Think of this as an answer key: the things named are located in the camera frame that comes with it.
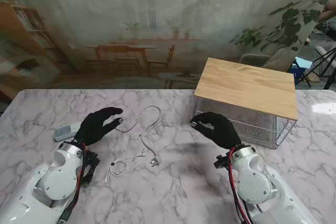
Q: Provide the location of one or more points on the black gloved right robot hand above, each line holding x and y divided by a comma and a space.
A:
223, 129

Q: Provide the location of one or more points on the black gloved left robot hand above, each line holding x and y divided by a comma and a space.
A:
94, 127

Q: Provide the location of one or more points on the white mesh drawer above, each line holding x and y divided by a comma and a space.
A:
262, 129

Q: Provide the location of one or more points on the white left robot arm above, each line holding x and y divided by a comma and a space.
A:
39, 182

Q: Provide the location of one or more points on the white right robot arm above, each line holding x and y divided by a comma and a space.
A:
257, 182

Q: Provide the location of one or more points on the blue storage crate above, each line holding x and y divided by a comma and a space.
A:
296, 72

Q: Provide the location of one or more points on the printed cafe scene backdrop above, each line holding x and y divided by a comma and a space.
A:
105, 24

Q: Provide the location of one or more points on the black tripod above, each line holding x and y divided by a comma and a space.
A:
329, 78

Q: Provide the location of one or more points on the person in background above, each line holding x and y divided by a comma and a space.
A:
328, 11

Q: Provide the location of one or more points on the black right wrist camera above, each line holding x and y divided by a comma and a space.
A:
220, 162

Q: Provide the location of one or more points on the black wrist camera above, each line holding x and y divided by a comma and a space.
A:
92, 161
220, 162

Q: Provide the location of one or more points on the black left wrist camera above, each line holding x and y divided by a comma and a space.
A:
92, 161

